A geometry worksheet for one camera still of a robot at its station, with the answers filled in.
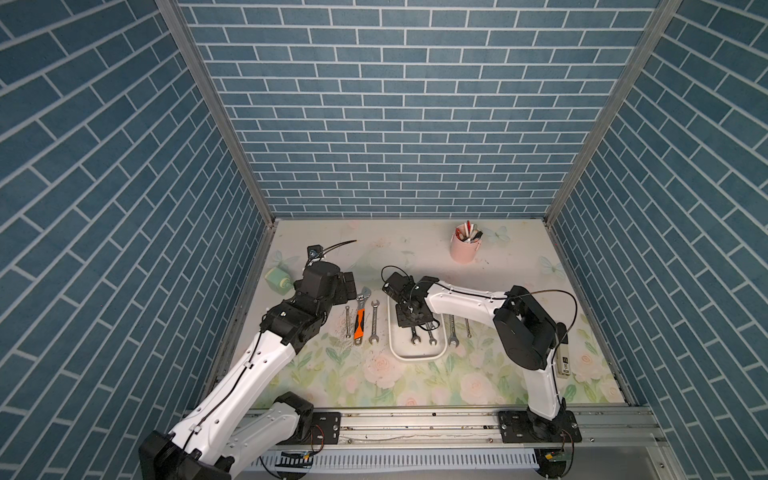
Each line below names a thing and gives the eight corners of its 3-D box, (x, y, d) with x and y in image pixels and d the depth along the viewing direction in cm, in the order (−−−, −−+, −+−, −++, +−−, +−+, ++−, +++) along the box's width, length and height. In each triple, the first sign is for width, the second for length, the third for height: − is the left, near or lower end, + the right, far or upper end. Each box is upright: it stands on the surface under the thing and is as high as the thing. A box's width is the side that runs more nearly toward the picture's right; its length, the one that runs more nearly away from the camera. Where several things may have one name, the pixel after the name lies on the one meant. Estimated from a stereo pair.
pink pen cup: (451, 263, 109) (456, 243, 101) (448, 240, 116) (452, 220, 108) (477, 263, 109) (483, 243, 101) (472, 240, 116) (478, 220, 108)
